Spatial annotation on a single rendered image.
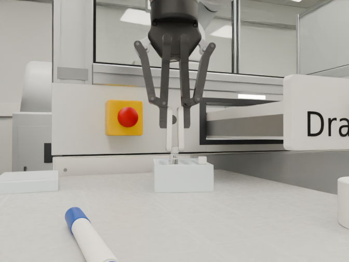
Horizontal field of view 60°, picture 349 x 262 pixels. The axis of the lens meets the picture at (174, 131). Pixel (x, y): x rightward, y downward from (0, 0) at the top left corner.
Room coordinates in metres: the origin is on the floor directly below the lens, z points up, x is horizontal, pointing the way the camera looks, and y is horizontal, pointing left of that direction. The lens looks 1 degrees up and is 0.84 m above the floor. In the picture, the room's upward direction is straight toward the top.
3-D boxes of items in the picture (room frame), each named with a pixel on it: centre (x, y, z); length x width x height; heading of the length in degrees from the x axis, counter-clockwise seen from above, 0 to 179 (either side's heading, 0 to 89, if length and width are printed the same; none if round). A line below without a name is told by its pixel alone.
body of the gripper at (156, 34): (0.48, 0.00, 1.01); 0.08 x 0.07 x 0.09; 95
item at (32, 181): (0.48, 0.23, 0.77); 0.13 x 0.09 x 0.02; 21
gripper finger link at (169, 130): (0.48, 0.01, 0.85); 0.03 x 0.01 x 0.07; 5
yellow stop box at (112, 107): (0.63, 0.10, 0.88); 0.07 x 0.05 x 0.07; 110
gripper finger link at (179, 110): (0.48, -0.01, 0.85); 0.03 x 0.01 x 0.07; 5
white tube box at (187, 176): (0.49, -0.01, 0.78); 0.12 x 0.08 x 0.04; 5
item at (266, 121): (0.68, -0.23, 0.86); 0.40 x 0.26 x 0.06; 20
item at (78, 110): (1.22, -0.07, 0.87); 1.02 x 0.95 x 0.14; 110
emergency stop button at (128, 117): (0.59, 0.09, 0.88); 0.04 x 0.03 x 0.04; 110
